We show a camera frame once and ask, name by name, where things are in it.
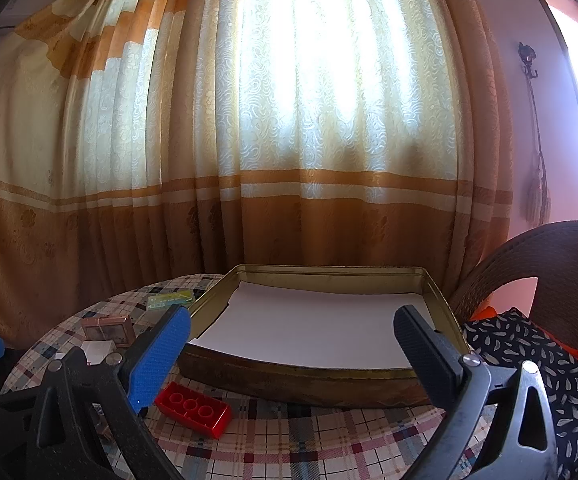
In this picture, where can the white power bank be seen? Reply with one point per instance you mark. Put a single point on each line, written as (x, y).
(96, 352)

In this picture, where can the black patterned cushion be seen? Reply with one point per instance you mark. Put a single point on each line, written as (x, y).
(519, 345)

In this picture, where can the brown wicker chair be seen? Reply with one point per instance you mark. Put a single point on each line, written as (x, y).
(569, 270)

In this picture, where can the gold metal tin tray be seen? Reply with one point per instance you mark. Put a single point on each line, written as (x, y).
(294, 380)

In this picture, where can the bright window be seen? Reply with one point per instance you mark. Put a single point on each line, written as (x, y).
(576, 110)

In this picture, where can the checkered tablecloth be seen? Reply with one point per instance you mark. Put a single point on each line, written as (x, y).
(319, 440)

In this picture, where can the red building block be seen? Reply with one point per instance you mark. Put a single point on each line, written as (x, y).
(194, 410)

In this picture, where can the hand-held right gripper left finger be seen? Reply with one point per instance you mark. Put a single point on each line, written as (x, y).
(161, 357)

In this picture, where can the white paper sheet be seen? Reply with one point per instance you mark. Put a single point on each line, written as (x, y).
(319, 320)

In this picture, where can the clear box with green label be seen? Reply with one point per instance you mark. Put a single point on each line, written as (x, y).
(169, 301)

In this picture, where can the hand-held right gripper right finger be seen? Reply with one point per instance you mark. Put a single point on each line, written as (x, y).
(426, 347)

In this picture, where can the curtain tieback tassel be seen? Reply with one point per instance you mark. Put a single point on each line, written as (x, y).
(544, 205)

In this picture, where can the cream and orange curtain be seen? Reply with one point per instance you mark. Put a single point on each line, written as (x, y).
(269, 110)

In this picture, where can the pink box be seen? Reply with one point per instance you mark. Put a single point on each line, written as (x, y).
(106, 331)

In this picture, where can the metal wall hook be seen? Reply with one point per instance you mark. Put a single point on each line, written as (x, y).
(528, 52)

